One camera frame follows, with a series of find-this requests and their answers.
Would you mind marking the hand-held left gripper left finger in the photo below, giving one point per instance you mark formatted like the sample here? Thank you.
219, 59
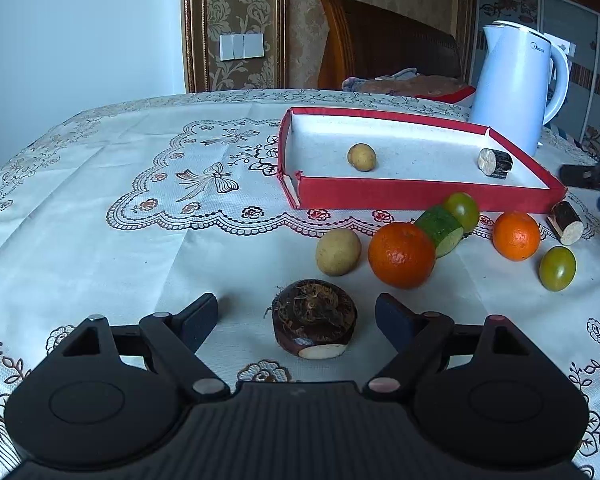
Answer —
200, 321

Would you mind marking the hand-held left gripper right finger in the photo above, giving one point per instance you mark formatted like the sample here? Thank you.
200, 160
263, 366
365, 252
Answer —
394, 325

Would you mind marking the dark purple sugarcane piece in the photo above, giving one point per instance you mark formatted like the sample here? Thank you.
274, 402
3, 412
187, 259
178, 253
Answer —
566, 222
495, 162

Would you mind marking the large orange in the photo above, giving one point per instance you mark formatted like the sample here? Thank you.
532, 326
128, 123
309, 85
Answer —
401, 256

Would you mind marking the dark brown water chestnut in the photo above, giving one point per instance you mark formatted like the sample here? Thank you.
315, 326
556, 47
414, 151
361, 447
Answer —
312, 317

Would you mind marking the green tomato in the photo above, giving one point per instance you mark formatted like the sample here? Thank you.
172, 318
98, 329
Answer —
557, 268
465, 207

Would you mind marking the small orange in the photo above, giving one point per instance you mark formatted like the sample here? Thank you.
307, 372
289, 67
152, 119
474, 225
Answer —
516, 236

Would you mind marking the large tan potato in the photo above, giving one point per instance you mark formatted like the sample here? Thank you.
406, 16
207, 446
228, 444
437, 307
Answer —
337, 252

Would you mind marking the red cardboard tray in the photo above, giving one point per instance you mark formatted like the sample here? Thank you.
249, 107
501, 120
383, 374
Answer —
405, 195

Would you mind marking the green cucumber piece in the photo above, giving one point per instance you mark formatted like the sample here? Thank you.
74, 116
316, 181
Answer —
437, 227

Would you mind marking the white embroidered tablecloth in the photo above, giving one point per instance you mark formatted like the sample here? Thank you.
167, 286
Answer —
105, 260

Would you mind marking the pale blue electric kettle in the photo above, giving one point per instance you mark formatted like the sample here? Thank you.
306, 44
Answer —
510, 85

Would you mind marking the floral sliding door wardrobe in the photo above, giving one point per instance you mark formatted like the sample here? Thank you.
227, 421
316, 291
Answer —
595, 60

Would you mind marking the red cloth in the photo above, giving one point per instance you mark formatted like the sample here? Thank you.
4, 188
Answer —
447, 94

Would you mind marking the small tan potato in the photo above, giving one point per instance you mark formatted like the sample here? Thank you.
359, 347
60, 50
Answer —
362, 156

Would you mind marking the brown blanket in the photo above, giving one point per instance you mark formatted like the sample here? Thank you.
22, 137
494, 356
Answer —
430, 85

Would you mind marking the grey cloth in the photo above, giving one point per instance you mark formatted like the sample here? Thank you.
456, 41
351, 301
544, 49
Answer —
400, 75

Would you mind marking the wooden chair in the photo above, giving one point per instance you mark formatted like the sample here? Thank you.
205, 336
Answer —
380, 40

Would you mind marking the white wall socket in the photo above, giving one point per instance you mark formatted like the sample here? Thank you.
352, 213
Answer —
564, 45

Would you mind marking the white wall light switch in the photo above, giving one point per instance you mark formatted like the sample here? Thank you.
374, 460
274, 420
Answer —
242, 46

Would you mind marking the gilded wall frame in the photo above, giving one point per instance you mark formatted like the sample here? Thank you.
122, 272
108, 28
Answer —
192, 25

